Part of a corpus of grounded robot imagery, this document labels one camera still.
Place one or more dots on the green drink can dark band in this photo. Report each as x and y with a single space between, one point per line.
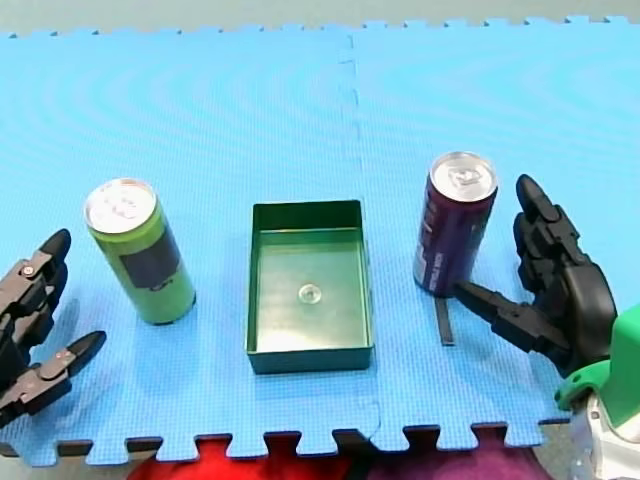
142 255

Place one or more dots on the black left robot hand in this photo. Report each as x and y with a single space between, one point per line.
31 320

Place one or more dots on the dark purple drink can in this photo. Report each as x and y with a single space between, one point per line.
452 225

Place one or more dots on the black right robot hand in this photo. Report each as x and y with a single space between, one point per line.
560 280

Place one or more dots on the shallow green tray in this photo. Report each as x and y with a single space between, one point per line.
310 290

